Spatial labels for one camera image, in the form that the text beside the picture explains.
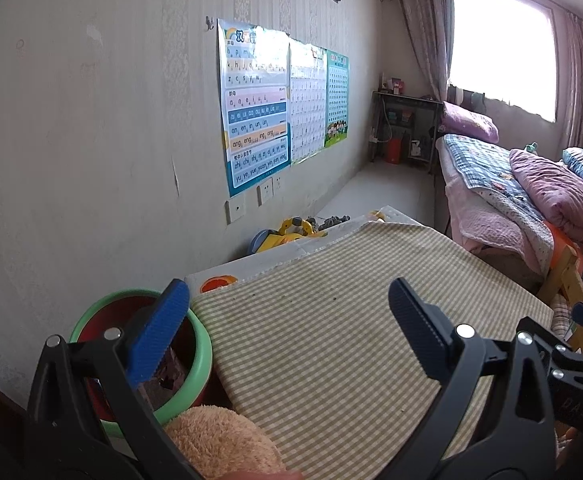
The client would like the dark bedside shelf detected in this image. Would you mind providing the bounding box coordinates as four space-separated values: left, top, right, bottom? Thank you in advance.
367 77 443 172

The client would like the green number wall poster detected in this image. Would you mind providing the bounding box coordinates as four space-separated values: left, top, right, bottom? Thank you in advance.
324 50 350 148

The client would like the purple pillow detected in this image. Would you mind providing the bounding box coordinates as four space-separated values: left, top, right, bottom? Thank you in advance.
440 102 500 144

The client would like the blue pinyin wall poster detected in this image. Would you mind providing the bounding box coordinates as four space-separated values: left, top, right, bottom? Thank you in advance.
217 20 290 196

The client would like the checkered blue bedspread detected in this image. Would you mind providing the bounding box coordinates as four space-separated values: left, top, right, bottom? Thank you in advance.
437 133 554 274

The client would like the grey patterned curtain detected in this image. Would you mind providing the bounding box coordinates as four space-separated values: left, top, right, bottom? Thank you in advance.
399 0 454 101

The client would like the checkered tablecloth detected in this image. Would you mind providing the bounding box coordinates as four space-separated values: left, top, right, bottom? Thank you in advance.
192 222 553 479

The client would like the yellow toy truck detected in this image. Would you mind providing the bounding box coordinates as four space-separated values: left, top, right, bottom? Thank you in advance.
247 217 326 255

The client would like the bed with pink blankets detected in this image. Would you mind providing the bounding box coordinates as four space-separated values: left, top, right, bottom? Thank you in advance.
437 133 583 288

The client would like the white chart wall poster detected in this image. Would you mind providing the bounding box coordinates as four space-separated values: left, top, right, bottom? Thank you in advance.
288 39 327 164

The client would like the pink folded quilt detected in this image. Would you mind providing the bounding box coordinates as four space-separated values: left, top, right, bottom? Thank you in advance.
509 148 583 242

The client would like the red bin under shelf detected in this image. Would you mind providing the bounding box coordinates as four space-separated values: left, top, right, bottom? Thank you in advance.
384 138 402 165

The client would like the white wall socket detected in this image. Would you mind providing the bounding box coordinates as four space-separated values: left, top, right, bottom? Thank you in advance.
257 176 283 206

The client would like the pink trash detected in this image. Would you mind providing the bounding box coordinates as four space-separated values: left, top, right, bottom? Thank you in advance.
139 348 188 411

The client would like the green red trash bin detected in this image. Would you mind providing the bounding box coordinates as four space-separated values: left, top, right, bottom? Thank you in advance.
69 289 212 425

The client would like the wooden chair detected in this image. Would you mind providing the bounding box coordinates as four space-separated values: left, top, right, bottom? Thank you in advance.
538 245 583 353

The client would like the person's left hand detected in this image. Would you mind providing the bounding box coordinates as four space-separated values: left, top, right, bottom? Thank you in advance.
218 470 305 480

